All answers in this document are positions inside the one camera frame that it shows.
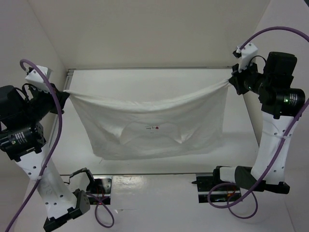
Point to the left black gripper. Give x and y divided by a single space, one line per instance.
34 91

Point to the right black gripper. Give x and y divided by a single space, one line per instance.
236 78

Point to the white tank top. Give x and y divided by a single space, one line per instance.
125 130

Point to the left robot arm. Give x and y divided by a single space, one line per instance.
23 141

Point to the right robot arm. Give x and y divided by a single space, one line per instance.
280 106

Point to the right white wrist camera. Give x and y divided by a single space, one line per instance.
244 55

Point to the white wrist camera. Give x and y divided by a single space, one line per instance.
35 79
244 55

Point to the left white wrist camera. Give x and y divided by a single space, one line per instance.
35 79

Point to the aluminium table edge rail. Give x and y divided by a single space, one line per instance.
66 86

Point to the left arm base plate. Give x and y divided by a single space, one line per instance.
101 188

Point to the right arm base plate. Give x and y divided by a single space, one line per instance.
205 182

